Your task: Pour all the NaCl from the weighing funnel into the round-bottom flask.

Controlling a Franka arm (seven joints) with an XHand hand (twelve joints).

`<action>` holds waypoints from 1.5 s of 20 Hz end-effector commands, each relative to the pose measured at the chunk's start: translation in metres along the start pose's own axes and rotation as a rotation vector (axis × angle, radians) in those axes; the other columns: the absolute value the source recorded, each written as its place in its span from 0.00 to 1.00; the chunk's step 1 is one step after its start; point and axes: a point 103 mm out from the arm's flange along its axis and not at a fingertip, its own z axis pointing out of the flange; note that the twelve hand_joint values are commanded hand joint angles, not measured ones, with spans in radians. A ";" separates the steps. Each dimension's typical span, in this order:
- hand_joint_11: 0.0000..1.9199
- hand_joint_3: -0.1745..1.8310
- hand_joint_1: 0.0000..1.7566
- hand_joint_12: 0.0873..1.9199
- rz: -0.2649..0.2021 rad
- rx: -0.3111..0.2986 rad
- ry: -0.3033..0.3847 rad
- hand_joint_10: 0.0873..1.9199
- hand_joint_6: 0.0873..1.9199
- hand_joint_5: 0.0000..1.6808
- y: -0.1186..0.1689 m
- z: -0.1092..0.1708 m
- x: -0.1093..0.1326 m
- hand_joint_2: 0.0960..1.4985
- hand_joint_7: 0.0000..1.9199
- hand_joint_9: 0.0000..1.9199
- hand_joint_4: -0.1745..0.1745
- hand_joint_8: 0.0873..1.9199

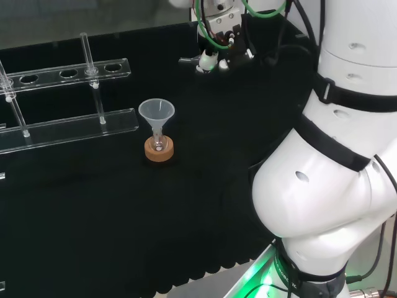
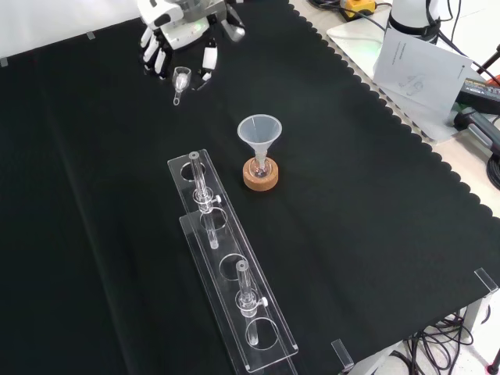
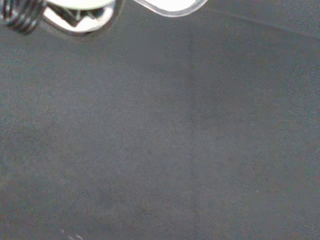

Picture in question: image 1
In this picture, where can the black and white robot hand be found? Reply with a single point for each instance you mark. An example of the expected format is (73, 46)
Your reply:
(231, 37)

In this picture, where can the clear weighing funnel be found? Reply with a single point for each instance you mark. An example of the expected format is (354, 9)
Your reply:
(189, 60)

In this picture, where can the clear plastic funnel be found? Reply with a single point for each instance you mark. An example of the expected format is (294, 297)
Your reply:
(156, 113)

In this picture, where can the glass round-bottom flask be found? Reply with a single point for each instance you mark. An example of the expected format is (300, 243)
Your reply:
(158, 145)

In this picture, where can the clear funnel stand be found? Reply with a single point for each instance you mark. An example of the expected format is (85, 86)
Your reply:
(77, 127)

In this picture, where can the black bench cloth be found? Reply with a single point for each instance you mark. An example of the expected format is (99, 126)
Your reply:
(93, 217)

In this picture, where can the clear cloth clip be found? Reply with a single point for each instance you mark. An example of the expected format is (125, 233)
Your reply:
(2, 285)
(2, 176)

